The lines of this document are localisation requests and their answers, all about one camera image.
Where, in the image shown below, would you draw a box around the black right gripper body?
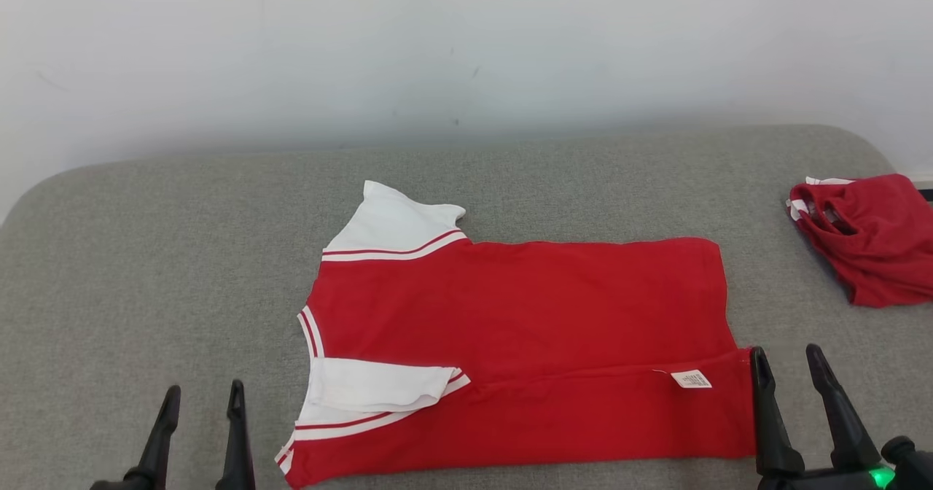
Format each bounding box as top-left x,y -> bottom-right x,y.
758,467 -> 897,490

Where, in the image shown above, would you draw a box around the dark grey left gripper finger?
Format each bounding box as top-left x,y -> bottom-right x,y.
124,385 -> 181,490
216,379 -> 256,490

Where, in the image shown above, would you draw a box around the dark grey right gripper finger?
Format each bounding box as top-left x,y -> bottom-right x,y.
749,346 -> 806,476
805,343 -> 883,470

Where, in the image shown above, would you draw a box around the red shorts with white stripe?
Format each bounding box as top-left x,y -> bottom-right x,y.
786,174 -> 933,308

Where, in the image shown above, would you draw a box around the red shirt with white sleeves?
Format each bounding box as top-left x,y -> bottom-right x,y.
275,180 -> 759,489

